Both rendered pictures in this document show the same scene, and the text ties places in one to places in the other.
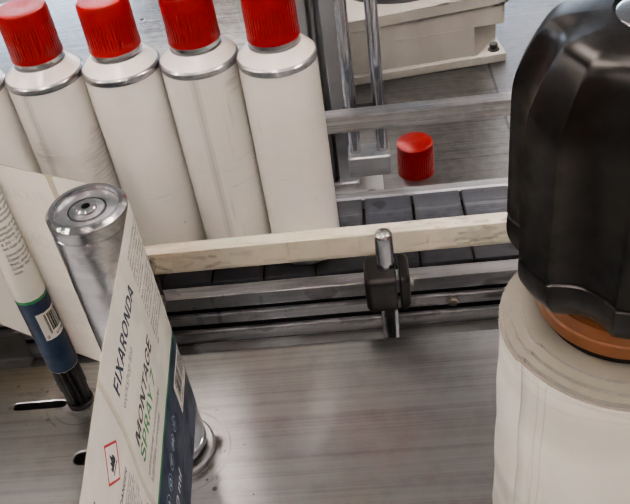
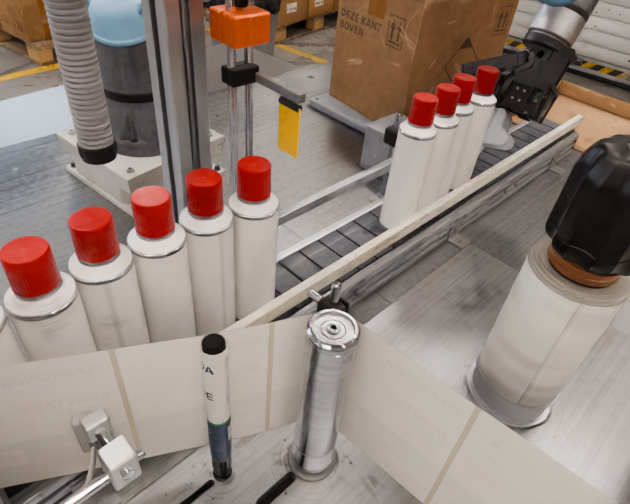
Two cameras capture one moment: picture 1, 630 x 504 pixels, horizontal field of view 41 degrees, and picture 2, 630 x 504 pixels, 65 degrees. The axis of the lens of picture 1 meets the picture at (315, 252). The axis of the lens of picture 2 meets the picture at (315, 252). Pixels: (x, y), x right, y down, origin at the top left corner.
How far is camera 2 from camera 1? 0.36 m
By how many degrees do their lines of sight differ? 41
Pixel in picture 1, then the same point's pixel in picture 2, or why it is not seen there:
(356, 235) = (298, 292)
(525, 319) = (567, 285)
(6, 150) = (85, 331)
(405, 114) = (283, 217)
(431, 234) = (329, 276)
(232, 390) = not seen: hidden behind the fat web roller
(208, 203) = (214, 309)
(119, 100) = (174, 262)
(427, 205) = (291, 264)
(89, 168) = (141, 318)
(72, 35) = not seen: outside the picture
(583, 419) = (606, 313)
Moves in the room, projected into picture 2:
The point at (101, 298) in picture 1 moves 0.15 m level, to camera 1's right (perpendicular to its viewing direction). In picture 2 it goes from (345, 379) to (441, 279)
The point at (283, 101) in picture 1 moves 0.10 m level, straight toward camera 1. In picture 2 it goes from (271, 229) to (350, 277)
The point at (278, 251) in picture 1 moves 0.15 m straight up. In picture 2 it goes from (262, 320) to (265, 212)
